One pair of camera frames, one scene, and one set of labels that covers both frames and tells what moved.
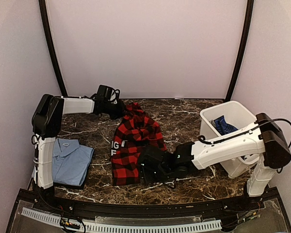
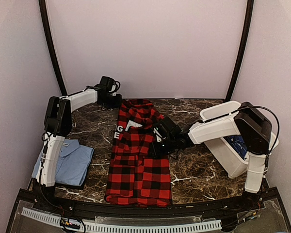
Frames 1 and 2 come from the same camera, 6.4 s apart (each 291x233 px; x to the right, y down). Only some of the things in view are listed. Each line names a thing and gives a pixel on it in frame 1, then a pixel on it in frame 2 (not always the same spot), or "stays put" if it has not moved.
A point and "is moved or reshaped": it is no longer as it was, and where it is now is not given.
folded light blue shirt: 71,161 stays put
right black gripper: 145,177 -> 155,150
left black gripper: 121,112 -> 117,104
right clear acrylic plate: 270,219 stays put
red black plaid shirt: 136,131 is moved or reshaped
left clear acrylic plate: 24,224 stays put
